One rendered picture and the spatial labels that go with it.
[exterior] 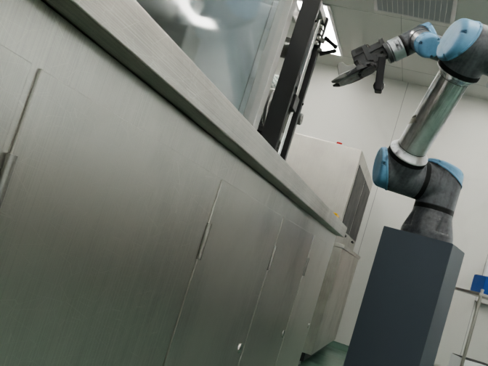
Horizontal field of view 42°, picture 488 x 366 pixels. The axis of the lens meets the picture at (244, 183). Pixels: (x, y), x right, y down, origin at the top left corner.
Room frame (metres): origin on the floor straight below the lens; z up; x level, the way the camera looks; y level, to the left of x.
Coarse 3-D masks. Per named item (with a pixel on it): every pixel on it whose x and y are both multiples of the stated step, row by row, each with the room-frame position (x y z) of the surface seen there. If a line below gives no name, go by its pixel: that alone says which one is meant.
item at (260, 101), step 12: (288, 0) 1.14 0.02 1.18; (288, 12) 1.14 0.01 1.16; (288, 24) 1.16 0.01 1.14; (276, 36) 1.14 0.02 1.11; (276, 48) 1.14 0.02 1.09; (276, 60) 1.15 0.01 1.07; (264, 72) 1.14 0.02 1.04; (264, 84) 1.14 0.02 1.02; (264, 96) 1.15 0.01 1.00; (252, 108) 1.14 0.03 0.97; (252, 120) 1.14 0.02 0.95
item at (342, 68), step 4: (340, 64) 2.07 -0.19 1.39; (344, 64) 2.07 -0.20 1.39; (352, 64) 2.07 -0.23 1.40; (340, 68) 2.07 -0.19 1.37; (344, 68) 2.07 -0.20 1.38; (348, 68) 2.07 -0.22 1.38; (352, 68) 2.06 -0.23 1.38; (340, 72) 2.07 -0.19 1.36; (344, 72) 2.07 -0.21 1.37; (340, 76) 2.06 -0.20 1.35; (344, 76) 2.06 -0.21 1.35; (348, 76) 2.06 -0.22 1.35; (352, 76) 2.07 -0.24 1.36; (336, 80) 2.07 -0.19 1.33; (340, 80) 2.07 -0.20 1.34; (344, 80) 2.08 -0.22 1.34
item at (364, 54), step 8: (360, 48) 2.06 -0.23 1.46; (368, 48) 2.08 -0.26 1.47; (376, 48) 2.06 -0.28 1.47; (384, 48) 2.04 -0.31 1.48; (352, 56) 2.06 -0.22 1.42; (360, 56) 2.06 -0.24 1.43; (368, 56) 2.05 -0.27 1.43; (376, 56) 2.06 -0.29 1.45; (384, 56) 2.05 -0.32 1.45; (392, 56) 2.04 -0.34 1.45; (360, 64) 2.06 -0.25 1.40; (368, 64) 2.05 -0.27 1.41; (376, 64) 2.06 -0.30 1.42; (360, 72) 2.07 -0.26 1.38; (368, 72) 2.08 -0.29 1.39
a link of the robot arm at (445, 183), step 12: (432, 168) 1.82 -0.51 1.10; (444, 168) 1.82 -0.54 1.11; (456, 168) 1.82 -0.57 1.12; (432, 180) 1.81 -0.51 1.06; (444, 180) 1.81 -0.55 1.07; (456, 180) 1.82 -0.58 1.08; (420, 192) 1.82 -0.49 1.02; (432, 192) 1.82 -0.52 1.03; (444, 192) 1.81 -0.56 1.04; (456, 192) 1.83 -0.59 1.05; (444, 204) 1.82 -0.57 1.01; (456, 204) 1.85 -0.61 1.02
